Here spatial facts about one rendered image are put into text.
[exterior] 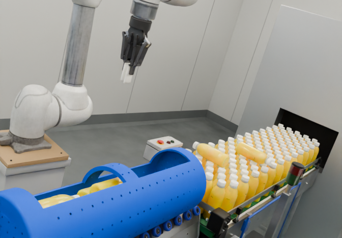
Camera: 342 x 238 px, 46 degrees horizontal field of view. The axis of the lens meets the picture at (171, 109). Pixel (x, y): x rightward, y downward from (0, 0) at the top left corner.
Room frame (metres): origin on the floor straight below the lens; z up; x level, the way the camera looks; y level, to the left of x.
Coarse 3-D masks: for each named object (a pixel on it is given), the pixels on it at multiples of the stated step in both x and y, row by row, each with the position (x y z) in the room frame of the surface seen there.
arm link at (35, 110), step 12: (24, 96) 1.64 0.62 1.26; (36, 96) 1.65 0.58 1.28; (48, 96) 1.70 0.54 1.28; (12, 108) 1.67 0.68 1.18; (24, 108) 1.63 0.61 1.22; (36, 108) 1.64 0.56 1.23; (48, 108) 1.68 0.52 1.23; (12, 120) 1.64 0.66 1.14; (24, 120) 1.62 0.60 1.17; (36, 120) 1.64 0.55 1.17; (48, 120) 1.69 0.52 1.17; (12, 132) 1.64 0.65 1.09; (24, 132) 1.63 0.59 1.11; (36, 132) 1.65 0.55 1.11
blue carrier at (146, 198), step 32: (160, 160) 1.73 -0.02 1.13; (192, 160) 1.60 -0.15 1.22; (0, 192) 0.97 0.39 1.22; (64, 192) 1.28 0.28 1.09; (96, 192) 1.12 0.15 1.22; (128, 192) 1.21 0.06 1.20; (160, 192) 1.33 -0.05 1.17; (192, 192) 1.50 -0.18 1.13; (0, 224) 0.95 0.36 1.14; (32, 224) 0.90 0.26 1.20; (64, 224) 0.97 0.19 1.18; (96, 224) 1.05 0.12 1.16; (128, 224) 1.17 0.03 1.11
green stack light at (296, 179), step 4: (288, 172) 1.85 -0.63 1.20; (288, 176) 1.83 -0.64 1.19; (292, 176) 1.82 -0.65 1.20; (296, 176) 1.82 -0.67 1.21; (300, 176) 1.83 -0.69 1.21; (288, 180) 1.83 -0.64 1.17; (292, 180) 1.82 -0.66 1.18; (296, 180) 1.82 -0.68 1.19; (292, 184) 1.82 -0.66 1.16; (296, 184) 1.82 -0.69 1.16
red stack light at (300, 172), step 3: (291, 165) 1.84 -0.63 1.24; (291, 168) 1.84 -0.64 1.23; (294, 168) 1.82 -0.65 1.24; (297, 168) 1.82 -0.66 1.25; (291, 171) 1.83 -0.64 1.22; (294, 171) 1.82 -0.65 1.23; (297, 171) 1.82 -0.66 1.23; (300, 171) 1.82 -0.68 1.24; (294, 174) 1.82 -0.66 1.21; (297, 174) 1.82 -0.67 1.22; (300, 174) 1.82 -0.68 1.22
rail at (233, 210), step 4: (316, 160) 2.91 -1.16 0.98; (308, 164) 2.76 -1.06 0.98; (312, 164) 2.86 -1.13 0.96; (304, 168) 2.68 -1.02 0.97; (280, 180) 2.29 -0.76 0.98; (284, 180) 2.35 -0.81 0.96; (268, 188) 2.12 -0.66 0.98; (272, 188) 2.18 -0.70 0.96; (260, 192) 2.04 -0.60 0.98; (264, 192) 2.07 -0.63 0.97; (256, 196) 1.98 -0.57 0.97; (260, 196) 2.04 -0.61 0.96; (248, 200) 1.89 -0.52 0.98; (252, 200) 1.95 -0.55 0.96; (240, 204) 1.82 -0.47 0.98; (244, 204) 1.86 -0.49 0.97; (232, 208) 1.76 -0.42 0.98; (236, 208) 1.78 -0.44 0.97; (228, 212) 1.71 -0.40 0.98; (232, 212) 1.75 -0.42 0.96
